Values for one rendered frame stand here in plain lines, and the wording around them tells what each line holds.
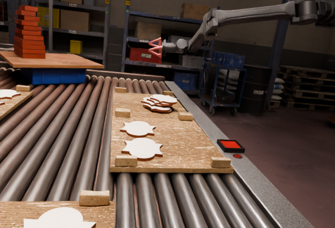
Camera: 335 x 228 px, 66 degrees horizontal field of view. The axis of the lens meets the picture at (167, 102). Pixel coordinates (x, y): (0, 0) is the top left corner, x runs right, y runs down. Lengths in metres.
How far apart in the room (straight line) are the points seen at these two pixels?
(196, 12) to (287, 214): 5.00
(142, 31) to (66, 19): 1.50
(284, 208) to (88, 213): 0.45
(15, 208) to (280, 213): 0.57
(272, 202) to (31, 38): 1.51
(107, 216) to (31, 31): 1.37
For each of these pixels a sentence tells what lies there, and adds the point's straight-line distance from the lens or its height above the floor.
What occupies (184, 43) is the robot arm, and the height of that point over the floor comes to 1.24.
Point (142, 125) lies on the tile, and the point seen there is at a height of 0.95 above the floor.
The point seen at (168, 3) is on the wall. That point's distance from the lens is 6.05.
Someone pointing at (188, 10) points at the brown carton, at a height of 1.75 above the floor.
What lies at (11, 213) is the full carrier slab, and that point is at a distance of 0.59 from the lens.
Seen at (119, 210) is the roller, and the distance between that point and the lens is 0.60.
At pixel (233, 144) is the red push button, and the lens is 0.98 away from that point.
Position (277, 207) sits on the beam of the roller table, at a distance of 0.73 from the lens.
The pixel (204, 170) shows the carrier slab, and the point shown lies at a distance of 0.76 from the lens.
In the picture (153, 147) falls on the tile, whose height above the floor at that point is 0.95.
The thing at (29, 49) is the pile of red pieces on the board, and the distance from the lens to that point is 1.76.
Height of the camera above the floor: 1.29
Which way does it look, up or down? 15 degrees down
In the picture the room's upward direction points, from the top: 7 degrees clockwise
